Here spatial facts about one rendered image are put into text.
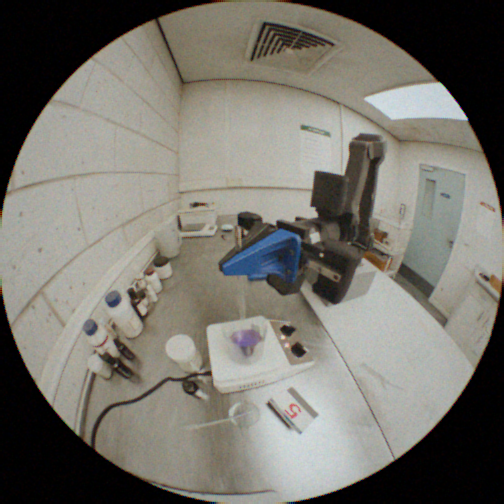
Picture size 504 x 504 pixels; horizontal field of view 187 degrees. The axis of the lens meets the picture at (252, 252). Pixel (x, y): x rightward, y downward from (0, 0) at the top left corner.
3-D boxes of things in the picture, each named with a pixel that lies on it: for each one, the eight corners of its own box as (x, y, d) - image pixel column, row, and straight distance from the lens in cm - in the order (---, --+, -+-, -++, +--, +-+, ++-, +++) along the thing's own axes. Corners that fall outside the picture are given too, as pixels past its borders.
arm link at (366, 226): (361, 134, 50) (353, 130, 44) (386, 137, 48) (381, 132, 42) (352, 234, 56) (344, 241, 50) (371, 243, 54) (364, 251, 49)
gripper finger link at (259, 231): (273, 226, 18) (271, 270, 20) (254, 219, 20) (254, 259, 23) (216, 239, 14) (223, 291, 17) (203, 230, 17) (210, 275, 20)
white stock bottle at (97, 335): (103, 348, 54) (79, 321, 48) (118, 339, 52) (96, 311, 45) (107, 365, 50) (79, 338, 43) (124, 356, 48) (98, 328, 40)
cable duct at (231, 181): (342, 193, 214) (343, 186, 214) (345, 194, 209) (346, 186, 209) (180, 191, 163) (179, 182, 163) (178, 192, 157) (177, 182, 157)
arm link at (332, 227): (314, 244, 34) (323, 202, 31) (337, 256, 32) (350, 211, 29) (294, 253, 28) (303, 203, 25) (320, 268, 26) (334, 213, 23)
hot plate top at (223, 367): (263, 317, 34) (263, 314, 33) (286, 366, 28) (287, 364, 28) (207, 327, 33) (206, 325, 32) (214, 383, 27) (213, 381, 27)
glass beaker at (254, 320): (226, 339, 30) (219, 310, 23) (260, 335, 30) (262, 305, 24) (230, 374, 27) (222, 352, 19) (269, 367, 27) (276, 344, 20)
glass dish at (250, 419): (259, 402, 34) (259, 400, 32) (261, 426, 34) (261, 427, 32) (230, 402, 34) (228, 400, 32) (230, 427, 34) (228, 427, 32)
